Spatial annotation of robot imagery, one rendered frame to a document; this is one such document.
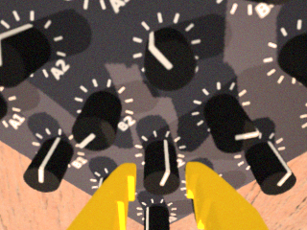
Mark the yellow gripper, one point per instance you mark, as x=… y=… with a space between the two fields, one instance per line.
x=218 y=206

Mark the dark grey knob box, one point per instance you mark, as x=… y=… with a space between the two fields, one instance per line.
x=120 y=77

